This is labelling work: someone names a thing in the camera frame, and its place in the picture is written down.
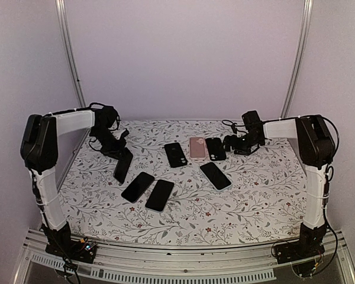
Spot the aluminium frame post right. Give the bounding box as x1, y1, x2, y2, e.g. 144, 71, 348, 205
280, 0, 314, 118

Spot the dark purple phone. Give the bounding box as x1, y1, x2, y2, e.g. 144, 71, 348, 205
199, 162, 232, 191

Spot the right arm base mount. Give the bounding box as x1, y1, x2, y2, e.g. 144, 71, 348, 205
271, 240, 325, 264

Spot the aluminium frame post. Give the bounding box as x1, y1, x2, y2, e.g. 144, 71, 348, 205
55, 0, 88, 108
280, 0, 314, 118

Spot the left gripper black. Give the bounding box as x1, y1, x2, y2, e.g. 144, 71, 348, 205
92, 127, 127, 161

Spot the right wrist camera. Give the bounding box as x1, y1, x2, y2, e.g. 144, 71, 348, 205
241, 110, 263, 134

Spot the floral table mat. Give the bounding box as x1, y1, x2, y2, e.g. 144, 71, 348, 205
59, 121, 306, 246

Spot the pink phone case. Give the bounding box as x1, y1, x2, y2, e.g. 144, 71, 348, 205
189, 137, 207, 159

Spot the black phone case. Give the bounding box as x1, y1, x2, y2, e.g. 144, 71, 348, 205
205, 137, 226, 161
164, 142, 188, 168

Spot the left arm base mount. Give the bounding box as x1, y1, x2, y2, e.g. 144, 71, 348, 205
46, 238, 97, 264

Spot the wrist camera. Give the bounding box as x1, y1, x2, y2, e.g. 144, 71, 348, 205
241, 110, 263, 134
98, 106, 120, 131

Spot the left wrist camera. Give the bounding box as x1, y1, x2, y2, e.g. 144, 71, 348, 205
98, 106, 120, 131

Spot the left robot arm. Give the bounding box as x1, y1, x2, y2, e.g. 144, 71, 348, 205
20, 102, 128, 257

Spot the aluminium frame post left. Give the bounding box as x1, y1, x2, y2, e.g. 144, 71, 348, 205
55, 0, 88, 108

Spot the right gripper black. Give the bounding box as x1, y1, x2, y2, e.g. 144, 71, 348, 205
224, 133, 263, 156

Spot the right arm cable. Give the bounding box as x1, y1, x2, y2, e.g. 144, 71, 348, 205
221, 115, 341, 267

